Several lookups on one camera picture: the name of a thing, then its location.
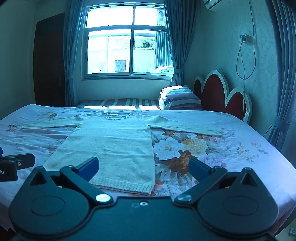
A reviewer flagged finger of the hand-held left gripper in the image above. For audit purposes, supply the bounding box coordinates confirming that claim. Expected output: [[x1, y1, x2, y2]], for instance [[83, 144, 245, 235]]
[[5, 153, 36, 170]]

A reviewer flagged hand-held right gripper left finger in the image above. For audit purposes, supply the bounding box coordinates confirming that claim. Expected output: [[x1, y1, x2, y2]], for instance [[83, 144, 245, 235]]
[[25, 157, 114, 207]]

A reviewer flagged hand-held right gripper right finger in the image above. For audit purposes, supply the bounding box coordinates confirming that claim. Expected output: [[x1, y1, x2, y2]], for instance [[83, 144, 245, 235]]
[[174, 158, 259, 206]]

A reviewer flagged cream knit sweater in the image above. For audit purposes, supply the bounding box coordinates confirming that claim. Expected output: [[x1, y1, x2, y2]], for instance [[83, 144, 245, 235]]
[[21, 112, 223, 195]]

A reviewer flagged floral bed sheet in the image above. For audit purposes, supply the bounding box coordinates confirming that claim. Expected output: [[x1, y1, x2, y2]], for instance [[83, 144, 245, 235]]
[[0, 104, 296, 234]]

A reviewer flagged folded striped quilt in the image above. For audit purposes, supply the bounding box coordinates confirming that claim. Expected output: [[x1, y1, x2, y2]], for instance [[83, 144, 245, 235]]
[[158, 85, 203, 111]]

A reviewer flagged striped bed sheet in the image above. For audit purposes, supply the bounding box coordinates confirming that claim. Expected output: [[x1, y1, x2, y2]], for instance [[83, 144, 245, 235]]
[[76, 98, 161, 111]]

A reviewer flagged red and white headboard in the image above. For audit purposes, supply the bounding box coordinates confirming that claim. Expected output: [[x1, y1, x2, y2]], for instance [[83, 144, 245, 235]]
[[193, 70, 252, 124]]

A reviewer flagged dark wooden wardrobe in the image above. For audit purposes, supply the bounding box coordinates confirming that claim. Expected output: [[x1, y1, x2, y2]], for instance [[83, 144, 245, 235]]
[[33, 13, 66, 107]]

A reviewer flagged white bedding on windowsill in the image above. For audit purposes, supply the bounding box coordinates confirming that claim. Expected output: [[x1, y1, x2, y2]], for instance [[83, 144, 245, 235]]
[[154, 65, 174, 76]]

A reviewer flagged blue window curtain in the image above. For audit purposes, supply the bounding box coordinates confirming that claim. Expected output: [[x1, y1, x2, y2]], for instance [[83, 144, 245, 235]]
[[164, 0, 197, 87], [63, 0, 84, 107]]

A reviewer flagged blue pleated curtain with tieback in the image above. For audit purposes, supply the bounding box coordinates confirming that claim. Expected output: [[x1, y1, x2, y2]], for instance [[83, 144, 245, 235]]
[[265, 0, 296, 154]]

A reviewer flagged sliding glass window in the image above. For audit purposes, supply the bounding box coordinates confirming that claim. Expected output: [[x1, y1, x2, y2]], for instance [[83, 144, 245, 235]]
[[81, 3, 174, 80]]

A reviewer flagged white air conditioner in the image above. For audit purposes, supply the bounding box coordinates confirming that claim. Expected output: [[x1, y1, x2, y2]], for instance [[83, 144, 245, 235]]
[[203, 0, 234, 10]]

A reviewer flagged thin hanging cable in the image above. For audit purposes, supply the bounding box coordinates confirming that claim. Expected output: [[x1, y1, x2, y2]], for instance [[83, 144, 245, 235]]
[[236, 0, 257, 80]]

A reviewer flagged wall socket with plug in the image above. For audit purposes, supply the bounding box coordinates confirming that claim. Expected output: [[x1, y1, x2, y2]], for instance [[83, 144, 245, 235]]
[[240, 34, 253, 45]]

